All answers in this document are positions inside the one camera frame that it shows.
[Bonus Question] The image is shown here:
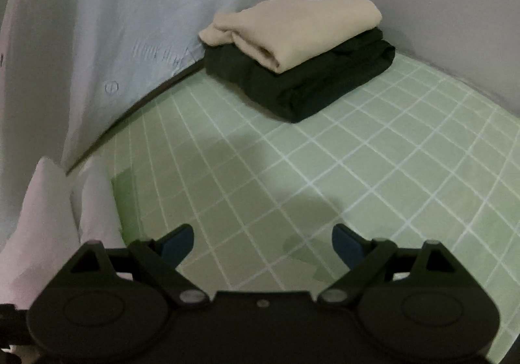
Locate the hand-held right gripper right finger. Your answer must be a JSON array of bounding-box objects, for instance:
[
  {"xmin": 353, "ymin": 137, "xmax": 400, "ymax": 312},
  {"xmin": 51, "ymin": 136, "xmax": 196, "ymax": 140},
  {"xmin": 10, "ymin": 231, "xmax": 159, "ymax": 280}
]
[{"xmin": 317, "ymin": 223, "xmax": 469, "ymax": 306}]

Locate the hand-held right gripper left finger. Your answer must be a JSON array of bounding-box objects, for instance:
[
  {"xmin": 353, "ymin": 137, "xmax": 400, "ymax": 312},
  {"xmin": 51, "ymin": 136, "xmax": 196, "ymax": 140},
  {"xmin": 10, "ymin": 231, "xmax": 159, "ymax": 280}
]
[{"xmin": 61, "ymin": 223, "xmax": 212, "ymax": 306}]

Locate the white garment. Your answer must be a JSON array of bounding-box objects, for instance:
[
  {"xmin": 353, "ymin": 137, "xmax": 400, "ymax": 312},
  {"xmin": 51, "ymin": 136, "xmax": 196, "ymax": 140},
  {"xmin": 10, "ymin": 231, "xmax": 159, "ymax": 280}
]
[{"xmin": 0, "ymin": 156, "xmax": 136, "ymax": 310}]

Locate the green grid mat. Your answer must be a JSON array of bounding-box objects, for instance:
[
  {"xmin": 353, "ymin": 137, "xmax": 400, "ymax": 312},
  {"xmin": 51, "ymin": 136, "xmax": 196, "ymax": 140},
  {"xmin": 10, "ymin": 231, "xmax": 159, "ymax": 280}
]
[{"xmin": 67, "ymin": 52, "xmax": 520, "ymax": 364}]

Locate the black folded garment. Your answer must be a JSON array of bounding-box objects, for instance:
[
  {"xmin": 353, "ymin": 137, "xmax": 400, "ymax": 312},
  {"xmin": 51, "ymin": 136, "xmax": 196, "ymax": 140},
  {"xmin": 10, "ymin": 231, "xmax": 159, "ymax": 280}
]
[{"xmin": 203, "ymin": 26, "xmax": 396, "ymax": 124}]

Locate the beige folded garment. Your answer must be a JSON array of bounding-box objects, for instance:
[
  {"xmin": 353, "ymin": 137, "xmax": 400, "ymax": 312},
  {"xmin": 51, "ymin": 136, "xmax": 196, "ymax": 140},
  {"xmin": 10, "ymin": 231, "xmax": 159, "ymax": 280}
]
[{"xmin": 198, "ymin": 0, "xmax": 384, "ymax": 74}]

